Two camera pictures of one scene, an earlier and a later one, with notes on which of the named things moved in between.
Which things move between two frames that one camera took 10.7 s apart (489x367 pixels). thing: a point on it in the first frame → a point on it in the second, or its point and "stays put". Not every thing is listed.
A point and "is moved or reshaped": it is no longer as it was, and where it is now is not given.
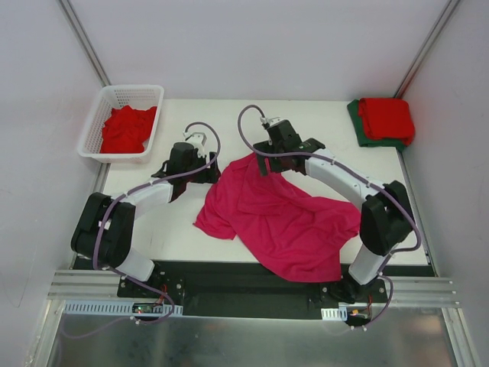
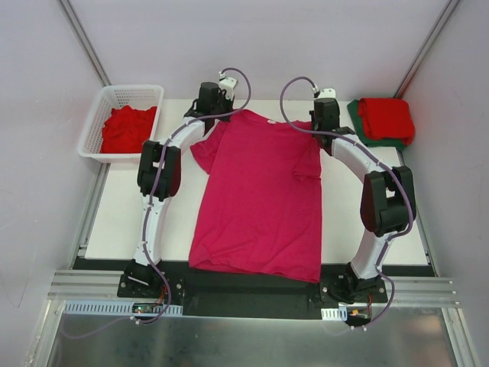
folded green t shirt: (364, 141) stays put
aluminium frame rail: (84, 285) stays put
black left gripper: (206, 173) → (220, 107)
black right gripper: (273, 164) → (318, 130)
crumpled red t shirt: (127, 129) stays put
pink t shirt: (298, 225) is moved or reshaped
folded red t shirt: (386, 118) stays put
